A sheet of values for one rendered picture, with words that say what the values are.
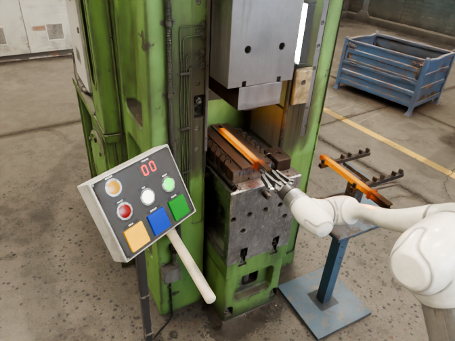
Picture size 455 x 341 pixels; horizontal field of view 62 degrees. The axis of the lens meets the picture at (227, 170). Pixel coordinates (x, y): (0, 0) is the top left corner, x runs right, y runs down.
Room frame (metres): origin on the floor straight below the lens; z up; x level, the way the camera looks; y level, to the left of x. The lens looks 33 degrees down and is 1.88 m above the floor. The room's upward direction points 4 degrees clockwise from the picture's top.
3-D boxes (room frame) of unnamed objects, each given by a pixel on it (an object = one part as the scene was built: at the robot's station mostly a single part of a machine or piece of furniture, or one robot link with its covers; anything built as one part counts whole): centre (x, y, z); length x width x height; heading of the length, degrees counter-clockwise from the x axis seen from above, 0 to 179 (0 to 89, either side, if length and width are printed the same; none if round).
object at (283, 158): (1.56, -0.23, 0.95); 0.12 x 0.08 x 0.06; 30
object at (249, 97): (1.60, 0.00, 1.32); 0.42 x 0.20 x 0.10; 30
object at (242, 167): (1.60, 0.00, 0.96); 0.42 x 0.20 x 0.09; 30
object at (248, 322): (1.38, -0.13, 0.01); 0.58 x 0.39 x 0.01; 120
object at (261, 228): (1.64, -0.05, 0.69); 0.56 x 0.38 x 0.45; 30
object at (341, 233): (1.51, -0.62, 0.70); 0.40 x 0.30 x 0.02; 119
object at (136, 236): (0.91, 0.28, 1.01); 0.07 x 0.05 x 0.07; 145
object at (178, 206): (1.07, 0.17, 1.01); 0.07 x 0.05 x 0.07; 145
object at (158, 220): (0.99, 0.23, 1.01); 0.07 x 0.05 x 0.07; 145
